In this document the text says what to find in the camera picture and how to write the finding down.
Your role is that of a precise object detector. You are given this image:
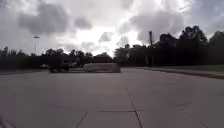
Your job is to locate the row of dark trees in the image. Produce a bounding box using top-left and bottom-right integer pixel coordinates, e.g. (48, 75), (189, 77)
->
(0, 25), (224, 70)

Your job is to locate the dark vehicle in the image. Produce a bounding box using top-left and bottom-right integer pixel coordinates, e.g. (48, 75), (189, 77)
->
(48, 54), (73, 73)

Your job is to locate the street lamp pole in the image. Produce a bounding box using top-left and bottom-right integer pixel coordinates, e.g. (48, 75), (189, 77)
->
(32, 35), (41, 56)

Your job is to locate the grey concrete pavement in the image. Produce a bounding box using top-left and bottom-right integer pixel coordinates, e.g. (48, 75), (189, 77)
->
(0, 67), (224, 128)

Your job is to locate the tall dark pole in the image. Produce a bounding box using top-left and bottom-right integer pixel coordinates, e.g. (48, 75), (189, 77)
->
(148, 30), (155, 67)

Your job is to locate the concrete kerb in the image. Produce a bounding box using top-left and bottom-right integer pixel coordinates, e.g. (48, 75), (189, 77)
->
(138, 66), (224, 80)

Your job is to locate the grass strip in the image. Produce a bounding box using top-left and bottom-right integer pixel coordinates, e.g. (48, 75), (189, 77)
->
(156, 64), (224, 73)

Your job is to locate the pale low wall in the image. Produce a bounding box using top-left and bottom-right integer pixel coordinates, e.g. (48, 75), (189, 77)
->
(71, 62), (122, 74)

